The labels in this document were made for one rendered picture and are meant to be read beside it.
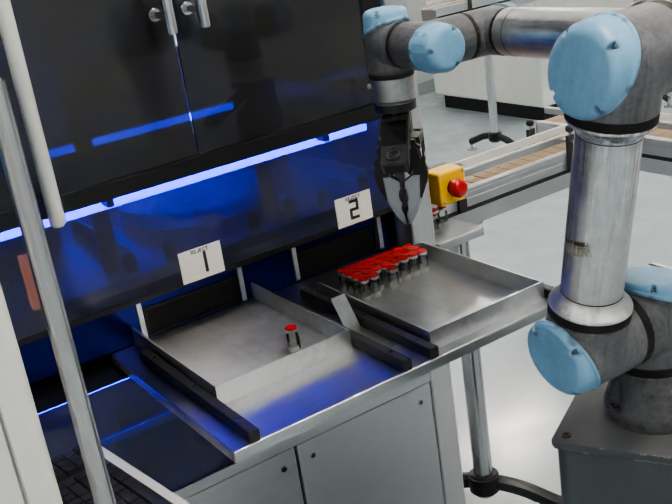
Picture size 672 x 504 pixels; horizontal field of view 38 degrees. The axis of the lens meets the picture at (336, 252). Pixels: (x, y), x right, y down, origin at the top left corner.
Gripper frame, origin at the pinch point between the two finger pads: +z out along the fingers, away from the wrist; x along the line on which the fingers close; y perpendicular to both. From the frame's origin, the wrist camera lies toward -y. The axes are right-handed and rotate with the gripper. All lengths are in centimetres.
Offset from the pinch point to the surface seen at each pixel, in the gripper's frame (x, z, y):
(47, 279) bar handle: 29, -20, -67
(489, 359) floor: 2, 109, 151
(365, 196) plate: 11.7, 3.5, 24.2
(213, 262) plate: 36.2, 5.8, -0.6
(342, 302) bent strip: 12.9, 14.2, -2.4
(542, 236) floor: -16, 110, 270
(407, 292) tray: 3.4, 18.8, 10.9
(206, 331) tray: 39.6, 18.9, -2.2
